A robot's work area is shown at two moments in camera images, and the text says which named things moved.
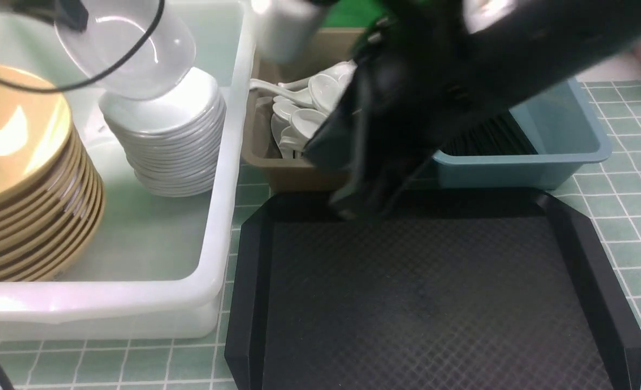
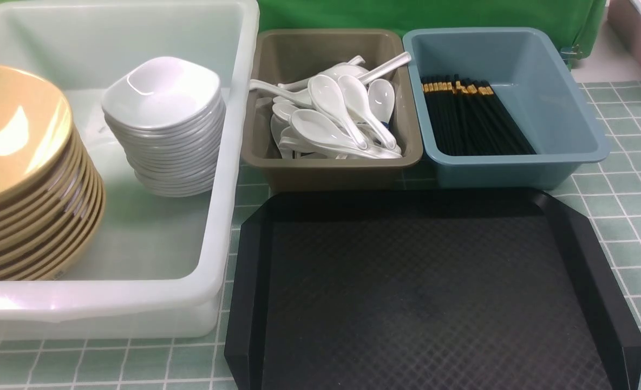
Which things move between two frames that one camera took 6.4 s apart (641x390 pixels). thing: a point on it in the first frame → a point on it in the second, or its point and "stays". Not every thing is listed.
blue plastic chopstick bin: (564, 129) stays
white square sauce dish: (115, 28) → (163, 93)
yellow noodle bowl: (19, 135) stays
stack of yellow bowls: (39, 205) stays
